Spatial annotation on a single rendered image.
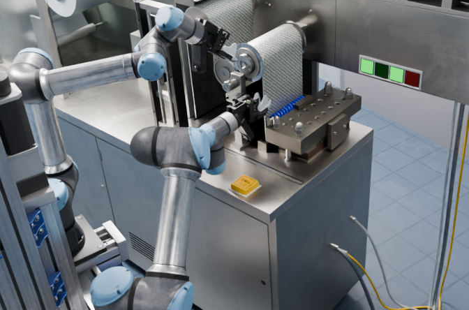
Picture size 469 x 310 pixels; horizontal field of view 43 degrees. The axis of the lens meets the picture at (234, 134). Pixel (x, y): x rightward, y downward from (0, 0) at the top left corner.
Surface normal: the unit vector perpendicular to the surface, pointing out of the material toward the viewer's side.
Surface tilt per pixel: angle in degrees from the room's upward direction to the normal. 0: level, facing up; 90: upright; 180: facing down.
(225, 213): 90
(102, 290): 8
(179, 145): 40
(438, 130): 90
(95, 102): 0
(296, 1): 90
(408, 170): 0
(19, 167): 90
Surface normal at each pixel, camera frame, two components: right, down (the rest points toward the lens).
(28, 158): 0.56, 0.40
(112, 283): -0.20, -0.84
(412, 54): -0.66, 0.44
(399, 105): -0.83, 0.35
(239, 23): 0.74, 0.33
